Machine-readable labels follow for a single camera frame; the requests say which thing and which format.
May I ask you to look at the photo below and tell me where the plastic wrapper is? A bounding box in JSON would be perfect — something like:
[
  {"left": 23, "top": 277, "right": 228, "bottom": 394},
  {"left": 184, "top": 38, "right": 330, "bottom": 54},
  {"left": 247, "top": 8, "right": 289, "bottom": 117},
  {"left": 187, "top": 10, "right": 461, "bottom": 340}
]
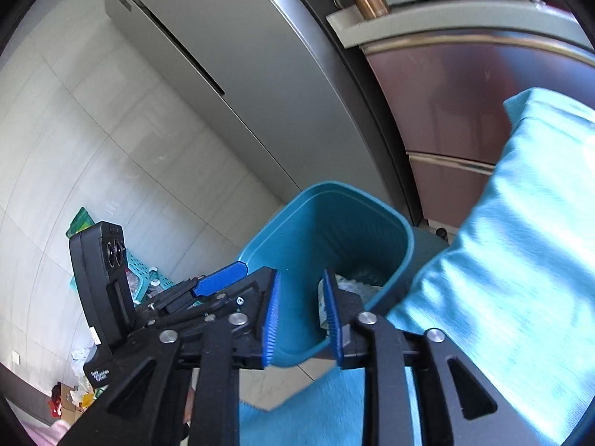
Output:
[{"left": 317, "top": 274, "right": 386, "bottom": 332}]

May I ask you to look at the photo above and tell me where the teal plastic basket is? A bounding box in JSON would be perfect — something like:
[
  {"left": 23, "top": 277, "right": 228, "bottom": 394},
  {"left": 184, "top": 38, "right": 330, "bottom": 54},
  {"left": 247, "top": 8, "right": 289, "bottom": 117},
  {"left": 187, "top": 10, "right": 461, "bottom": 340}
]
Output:
[{"left": 70, "top": 251, "right": 175, "bottom": 310}]

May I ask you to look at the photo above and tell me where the green plastic bag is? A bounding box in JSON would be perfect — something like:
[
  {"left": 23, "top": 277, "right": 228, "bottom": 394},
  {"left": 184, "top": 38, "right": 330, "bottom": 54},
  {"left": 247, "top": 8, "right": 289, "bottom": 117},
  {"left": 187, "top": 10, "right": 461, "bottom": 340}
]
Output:
[{"left": 65, "top": 207, "right": 100, "bottom": 240}]

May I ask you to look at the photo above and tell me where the brown kitchen cabinet with counter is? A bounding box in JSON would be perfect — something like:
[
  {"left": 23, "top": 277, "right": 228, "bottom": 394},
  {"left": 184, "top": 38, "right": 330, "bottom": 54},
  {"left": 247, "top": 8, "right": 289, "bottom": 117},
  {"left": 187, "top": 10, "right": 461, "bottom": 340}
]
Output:
[{"left": 325, "top": 4, "right": 595, "bottom": 233}]

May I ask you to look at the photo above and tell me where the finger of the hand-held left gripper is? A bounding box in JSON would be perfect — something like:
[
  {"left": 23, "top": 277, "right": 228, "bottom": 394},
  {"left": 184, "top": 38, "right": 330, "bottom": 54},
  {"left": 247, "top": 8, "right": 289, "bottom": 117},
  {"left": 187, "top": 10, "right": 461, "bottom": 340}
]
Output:
[
  {"left": 139, "top": 288, "right": 247, "bottom": 332},
  {"left": 153, "top": 261, "right": 248, "bottom": 311}
]

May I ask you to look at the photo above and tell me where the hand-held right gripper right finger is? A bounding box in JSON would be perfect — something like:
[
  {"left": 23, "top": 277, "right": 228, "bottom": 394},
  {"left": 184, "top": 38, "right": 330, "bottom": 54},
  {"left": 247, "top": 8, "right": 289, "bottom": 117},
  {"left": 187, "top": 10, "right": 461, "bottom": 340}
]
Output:
[{"left": 324, "top": 268, "right": 528, "bottom": 446}]

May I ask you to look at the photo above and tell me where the red packet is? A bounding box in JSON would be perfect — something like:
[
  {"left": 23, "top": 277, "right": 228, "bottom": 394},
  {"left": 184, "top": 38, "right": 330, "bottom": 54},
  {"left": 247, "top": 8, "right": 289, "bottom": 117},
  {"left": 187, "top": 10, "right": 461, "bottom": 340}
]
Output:
[{"left": 49, "top": 381, "right": 64, "bottom": 418}]

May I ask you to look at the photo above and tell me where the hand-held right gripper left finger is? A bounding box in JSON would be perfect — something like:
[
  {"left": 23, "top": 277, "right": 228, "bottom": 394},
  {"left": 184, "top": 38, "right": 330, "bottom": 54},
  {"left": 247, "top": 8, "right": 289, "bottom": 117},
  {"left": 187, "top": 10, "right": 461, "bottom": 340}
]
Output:
[{"left": 60, "top": 269, "right": 282, "bottom": 446}]

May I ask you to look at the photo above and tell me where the blue plastic trash bin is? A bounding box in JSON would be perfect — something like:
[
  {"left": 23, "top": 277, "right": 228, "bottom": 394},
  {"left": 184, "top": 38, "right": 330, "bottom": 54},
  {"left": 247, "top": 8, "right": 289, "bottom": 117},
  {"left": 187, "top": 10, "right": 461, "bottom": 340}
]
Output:
[{"left": 237, "top": 181, "right": 415, "bottom": 369}]

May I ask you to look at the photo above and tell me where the pink cloth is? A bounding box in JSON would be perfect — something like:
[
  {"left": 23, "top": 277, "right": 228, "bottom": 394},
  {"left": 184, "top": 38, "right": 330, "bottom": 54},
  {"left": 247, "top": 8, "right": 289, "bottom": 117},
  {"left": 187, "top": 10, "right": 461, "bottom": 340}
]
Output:
[{"left": 21, "top": 420, "right": 73, "bottom": 446}]

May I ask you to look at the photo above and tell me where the silver refrigerator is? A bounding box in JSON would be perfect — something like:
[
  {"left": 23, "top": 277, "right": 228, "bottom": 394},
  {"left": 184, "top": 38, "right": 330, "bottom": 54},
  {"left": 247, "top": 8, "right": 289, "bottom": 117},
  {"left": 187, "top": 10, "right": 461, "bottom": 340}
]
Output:
[{"left": 104, "top": 0, "right": 419, "bottom": 224}]

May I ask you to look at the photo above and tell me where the blue printed tablecloth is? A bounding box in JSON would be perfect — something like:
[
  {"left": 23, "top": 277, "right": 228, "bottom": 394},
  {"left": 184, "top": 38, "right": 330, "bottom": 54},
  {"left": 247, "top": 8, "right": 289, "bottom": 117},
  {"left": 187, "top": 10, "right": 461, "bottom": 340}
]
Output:
[{"left": 237, "top": 87, "right": 595, "bottom": 446}]

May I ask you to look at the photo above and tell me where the white crumpled plastic bag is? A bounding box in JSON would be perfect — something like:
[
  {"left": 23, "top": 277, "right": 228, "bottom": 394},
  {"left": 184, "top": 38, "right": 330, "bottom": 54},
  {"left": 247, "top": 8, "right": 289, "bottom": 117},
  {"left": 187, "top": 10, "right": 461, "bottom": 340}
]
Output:
[{"left": 70, "top": 341, "right": 100, "bottom": 405}]

